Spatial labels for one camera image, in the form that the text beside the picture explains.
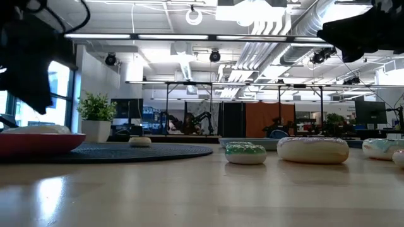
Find white ring lamp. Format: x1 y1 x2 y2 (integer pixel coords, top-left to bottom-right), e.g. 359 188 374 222
185 7 204 26

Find mint iced donut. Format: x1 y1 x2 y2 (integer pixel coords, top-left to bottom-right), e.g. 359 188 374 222
362 138 404 161

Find black computer monitor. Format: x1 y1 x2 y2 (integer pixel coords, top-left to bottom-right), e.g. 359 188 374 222
110 98 145 120

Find green potted plant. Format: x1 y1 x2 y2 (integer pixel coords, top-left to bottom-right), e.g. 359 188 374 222
76 91 118 122

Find orange curtain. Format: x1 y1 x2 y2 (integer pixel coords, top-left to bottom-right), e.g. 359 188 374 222
245 102 297 139

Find large black monitor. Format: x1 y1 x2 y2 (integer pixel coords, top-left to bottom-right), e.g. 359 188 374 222
353 100 388 125

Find light blue plate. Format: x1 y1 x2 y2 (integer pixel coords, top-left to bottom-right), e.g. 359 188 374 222
218 137 282 151

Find black metal frame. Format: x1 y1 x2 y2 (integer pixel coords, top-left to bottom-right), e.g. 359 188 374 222
164 81 325 137

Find background black robot arms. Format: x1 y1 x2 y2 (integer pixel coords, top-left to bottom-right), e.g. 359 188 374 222
166 111 216 136

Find overhead light bar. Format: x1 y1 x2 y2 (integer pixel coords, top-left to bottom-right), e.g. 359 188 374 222
64 32 326 44

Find round dark woven placemat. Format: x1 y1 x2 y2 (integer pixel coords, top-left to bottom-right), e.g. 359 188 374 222
0 141 214 165

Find small background plant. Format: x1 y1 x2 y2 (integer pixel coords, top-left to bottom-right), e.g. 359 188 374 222
324 112 347 137

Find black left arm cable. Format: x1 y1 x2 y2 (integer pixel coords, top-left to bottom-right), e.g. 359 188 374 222
61 0 92 35

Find dark blue mat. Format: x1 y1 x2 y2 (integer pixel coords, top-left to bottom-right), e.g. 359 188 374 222
345 139 364 149

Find black ceiling spotlight cluster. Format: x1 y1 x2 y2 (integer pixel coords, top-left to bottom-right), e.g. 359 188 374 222
310 46 338 65

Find large pink iced donut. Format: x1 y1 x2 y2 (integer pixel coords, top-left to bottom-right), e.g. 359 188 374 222
276 136 350 165

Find silver ventilation duct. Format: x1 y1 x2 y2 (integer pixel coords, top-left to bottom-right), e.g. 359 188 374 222
279 0 340 66

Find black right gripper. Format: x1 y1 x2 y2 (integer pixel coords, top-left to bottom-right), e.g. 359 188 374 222
316 0 404 63

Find small cream donut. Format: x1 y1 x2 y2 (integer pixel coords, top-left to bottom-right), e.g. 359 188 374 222
128 136 153 148

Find small white donut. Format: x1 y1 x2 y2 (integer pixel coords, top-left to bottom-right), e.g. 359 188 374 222
391 149 404 168

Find white plant pot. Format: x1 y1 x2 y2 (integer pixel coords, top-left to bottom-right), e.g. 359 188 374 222
81 119 112 144

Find black curtain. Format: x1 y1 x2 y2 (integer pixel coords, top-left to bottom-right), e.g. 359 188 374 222
217 102 247 139

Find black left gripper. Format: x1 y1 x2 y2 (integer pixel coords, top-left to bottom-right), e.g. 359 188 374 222
0 0 77 129

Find red plate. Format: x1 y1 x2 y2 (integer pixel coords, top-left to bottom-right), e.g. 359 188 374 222
0 132 86 158

